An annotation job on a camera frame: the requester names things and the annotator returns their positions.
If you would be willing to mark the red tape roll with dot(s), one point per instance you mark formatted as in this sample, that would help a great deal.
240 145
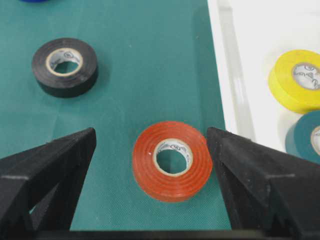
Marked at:
171 162

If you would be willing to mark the white plastic case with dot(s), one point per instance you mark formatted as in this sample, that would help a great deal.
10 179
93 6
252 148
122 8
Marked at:
249 36

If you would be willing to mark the blue tape roll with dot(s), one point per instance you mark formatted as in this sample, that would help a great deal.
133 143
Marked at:
33 1

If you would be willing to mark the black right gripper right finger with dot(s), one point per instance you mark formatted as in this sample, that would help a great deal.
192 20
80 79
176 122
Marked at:
264 188

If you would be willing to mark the black tape roll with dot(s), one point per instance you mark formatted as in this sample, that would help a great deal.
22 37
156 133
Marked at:
65 67

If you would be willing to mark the yellow tape roll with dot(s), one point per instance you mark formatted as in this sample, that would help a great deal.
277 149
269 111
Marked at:
294 80

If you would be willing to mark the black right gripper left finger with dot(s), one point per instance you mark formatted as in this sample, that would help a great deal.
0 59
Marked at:
40 187

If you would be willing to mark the green tape roll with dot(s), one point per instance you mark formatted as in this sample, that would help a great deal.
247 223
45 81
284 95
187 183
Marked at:
303 138

